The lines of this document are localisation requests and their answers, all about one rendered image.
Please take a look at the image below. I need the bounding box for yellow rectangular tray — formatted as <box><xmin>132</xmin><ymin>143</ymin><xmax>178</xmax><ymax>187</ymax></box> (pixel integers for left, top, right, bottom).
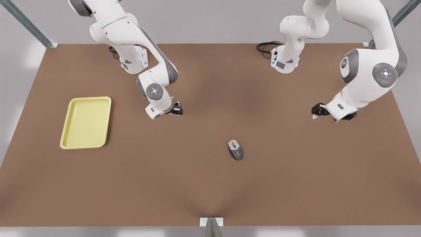
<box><xmin>60</xmin><ymin>96</ymin><xmax>112</xmax><ymax>149</ymax></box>

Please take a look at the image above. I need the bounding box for grey computer mouse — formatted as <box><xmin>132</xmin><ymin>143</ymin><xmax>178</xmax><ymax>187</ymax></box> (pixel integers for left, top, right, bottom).
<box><xmin>228</xmin><ymin>140</ymin><xmax>244</xmax><ymax>161</ymax></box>

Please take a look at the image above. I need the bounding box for silver frame post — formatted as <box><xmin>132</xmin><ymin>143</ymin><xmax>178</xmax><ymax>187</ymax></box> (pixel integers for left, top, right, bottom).
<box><xmin>0</xmin><ymin>0</ymin><xmax>58</xmax><ymax>49</ymax></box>
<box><xmin>200</xmin><ymin>217</ymin><xmax>224</xmax><ymax>237</ymax></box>
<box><xmin>362</xmin><ymin>0</ymin><xmax>421</xmax><ymax>48</ymax></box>

